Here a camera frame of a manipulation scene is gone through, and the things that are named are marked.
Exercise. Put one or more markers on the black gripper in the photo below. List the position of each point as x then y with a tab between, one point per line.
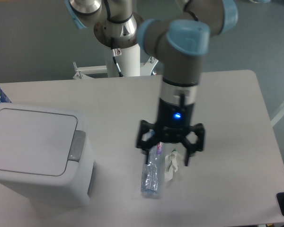
172	126

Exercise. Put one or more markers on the white plastic trash can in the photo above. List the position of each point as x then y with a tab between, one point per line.
45	154

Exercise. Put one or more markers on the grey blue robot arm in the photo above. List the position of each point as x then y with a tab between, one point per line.
179	43

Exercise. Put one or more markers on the crumpled white paper wrapper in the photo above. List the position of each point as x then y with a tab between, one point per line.
172	161

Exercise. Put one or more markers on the crushed clear plastic bottle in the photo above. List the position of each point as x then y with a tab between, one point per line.
151	172

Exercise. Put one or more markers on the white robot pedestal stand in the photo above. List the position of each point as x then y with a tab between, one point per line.
124	62

